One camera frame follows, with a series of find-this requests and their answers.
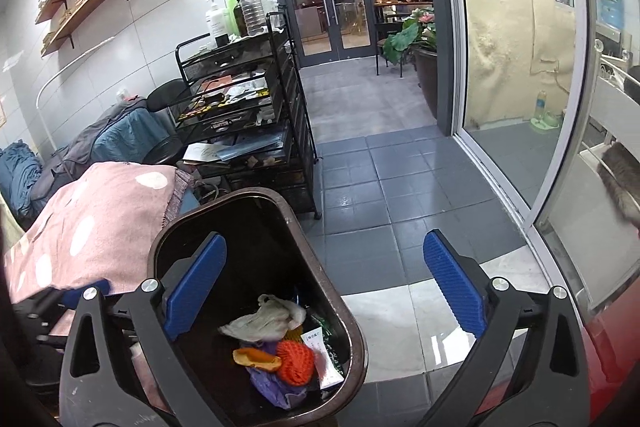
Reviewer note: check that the green leafy plant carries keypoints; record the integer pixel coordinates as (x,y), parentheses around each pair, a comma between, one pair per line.
(405,39)

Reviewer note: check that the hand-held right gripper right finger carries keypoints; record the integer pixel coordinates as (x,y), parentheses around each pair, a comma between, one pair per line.
(452,287)

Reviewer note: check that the glass double doors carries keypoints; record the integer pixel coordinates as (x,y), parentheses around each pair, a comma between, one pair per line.
(350,7)

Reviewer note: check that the white printed paper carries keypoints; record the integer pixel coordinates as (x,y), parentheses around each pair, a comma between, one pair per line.
(325,357)

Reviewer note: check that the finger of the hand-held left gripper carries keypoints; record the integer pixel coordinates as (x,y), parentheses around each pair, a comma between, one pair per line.
(87,289)

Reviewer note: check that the blue cloth pile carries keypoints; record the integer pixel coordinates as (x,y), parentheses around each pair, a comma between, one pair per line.
(20,177)

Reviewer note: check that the small wall notice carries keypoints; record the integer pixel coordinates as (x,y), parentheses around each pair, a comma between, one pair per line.
(2,112)

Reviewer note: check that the purple plastic bag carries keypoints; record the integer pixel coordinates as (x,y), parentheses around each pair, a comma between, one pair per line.
(270,389)

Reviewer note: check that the group of toiletry bottles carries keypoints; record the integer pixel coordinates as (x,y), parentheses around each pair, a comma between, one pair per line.
(252,12)

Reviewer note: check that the yellow foam fruit net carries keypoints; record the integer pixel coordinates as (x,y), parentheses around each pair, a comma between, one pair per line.
(255,359)

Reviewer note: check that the dark plant pot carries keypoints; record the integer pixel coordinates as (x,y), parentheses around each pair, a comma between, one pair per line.
(427,82)

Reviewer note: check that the orange foam fruit net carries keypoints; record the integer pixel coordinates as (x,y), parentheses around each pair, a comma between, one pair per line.
(295,362)

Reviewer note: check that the massage bed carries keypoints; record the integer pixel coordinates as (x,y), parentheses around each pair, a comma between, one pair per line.
(130,127)

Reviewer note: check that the pink polka dot blanket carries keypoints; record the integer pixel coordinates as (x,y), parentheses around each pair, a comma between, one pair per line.
(100,217)

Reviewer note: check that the grey blanket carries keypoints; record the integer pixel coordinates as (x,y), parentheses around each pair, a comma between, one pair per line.
(85,142)

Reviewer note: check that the black round stool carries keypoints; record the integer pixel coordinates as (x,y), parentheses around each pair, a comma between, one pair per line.
(167,94)

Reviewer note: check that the black trolley rack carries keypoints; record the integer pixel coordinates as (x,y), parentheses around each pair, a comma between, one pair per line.
(295,107)

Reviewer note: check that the white envelope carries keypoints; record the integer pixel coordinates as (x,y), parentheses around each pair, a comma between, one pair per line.
(205,153)

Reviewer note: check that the blue water dispenser bottle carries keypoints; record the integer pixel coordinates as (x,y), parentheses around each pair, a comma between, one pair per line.
(611,4)

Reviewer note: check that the red glossy panel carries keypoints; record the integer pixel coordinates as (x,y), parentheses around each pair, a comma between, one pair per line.
(615,357)

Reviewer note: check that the dark brown trash bin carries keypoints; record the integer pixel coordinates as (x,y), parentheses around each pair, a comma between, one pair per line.
(250,232)

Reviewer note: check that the beige tissue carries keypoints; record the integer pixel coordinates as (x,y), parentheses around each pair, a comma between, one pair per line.
(260,319)

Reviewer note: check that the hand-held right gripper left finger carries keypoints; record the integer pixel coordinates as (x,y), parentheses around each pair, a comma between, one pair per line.
(195,287)

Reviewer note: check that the green pet water feeder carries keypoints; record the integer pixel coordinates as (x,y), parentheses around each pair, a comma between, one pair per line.
(542,107)

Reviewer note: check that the grey cat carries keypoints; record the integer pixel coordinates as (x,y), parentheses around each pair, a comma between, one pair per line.
(620,177)

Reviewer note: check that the green printed packet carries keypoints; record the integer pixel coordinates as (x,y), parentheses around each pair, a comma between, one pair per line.
(327,329)

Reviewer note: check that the white framed glass door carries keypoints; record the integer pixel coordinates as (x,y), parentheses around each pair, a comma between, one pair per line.
(575,57)

